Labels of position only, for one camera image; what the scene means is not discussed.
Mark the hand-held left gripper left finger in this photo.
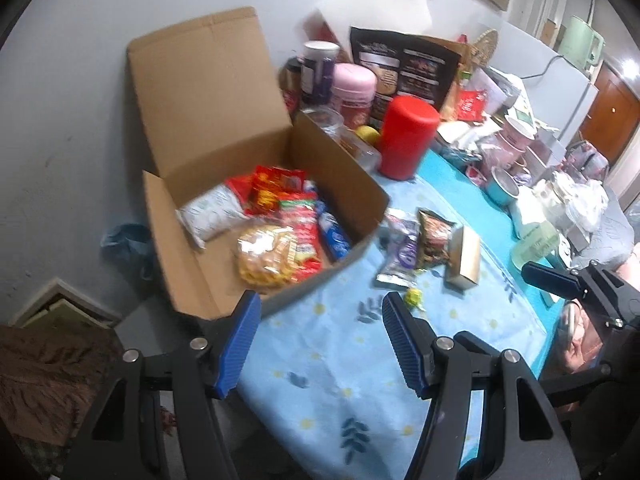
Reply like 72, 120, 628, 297
65, 290, 262, 480

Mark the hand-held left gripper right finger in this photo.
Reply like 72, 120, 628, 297
382, 291, 571, 480

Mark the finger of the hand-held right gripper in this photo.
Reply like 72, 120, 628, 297
452, 331, 505, 359
521, 261, 623, 328

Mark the yellow puffed snack bag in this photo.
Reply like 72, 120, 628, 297
236, 225, 301, 289

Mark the small red snack packet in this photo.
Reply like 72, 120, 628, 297
284, 215, 324, 279

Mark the large red snack packet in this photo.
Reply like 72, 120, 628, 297
225, 165, 308, 217

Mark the brown cardboard box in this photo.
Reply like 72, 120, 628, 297
127, 6, 391, 321

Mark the light green bottle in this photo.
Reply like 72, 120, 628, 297
510, 221, 564, 267

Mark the pink cloth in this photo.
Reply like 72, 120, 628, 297
557, 245, 640, 373

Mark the blue floral tablecloth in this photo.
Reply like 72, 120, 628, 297
235, 150, 558, 480

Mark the silver snack packet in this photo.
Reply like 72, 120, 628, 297
376, 260, 418, 289

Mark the grey cushion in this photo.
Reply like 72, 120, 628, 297
575, 199, 637, 273

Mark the white glass jar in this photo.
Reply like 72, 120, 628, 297
531, 171, 576, 222

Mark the white plastic bag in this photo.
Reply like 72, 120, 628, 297
565, 179, 609, 234

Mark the gold cardboard snack box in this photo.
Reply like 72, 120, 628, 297
446, 226, 482, 289

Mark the purple snack packet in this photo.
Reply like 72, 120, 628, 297
382, 209, 423, 271

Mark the teal bowl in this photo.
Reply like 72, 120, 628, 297
487, 166, 522, 207

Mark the dark red gold snack packet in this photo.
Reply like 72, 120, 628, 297
416, 208, 457, 272

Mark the grey patterned backpack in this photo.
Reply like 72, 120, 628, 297
565, 140, 612, 182

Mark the blue white tube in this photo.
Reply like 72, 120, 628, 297
319, 211, 354, 262

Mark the stack of pink cups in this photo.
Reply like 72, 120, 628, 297
500, 114, 537, 162

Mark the blue cloth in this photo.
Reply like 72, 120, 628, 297
100, 223, 154, 282

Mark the brown wooden door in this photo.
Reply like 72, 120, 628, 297
579, 61, 640, 167

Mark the white framed board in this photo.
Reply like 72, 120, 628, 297
9, 279, 122, 332

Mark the small red gift packet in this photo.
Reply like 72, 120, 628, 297
457, 89, 489, 123

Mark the white refrigerator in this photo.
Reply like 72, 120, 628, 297
477, 24, 599, 147

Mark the clear plastic container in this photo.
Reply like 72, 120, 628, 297
342, 130, 382, 172

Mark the red cylindrical canister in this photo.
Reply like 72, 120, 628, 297
378, 96, 441, 181

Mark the brown fuzzy blanket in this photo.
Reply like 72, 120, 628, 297
0, 324, 123, 448

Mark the light green kettle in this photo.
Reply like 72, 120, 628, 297
561, 15, 606, 73

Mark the clear plastic jar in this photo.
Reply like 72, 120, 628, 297
300, 107, 346, 137

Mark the woven round fan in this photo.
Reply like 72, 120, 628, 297
465, 30, 500, 67

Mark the pink lidded jar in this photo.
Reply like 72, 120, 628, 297
331, 63, 377, 129

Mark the black printed bag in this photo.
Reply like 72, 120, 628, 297
348, 26, 467, 122

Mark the purple jar with white lid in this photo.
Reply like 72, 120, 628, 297
300, 41, 341, 111

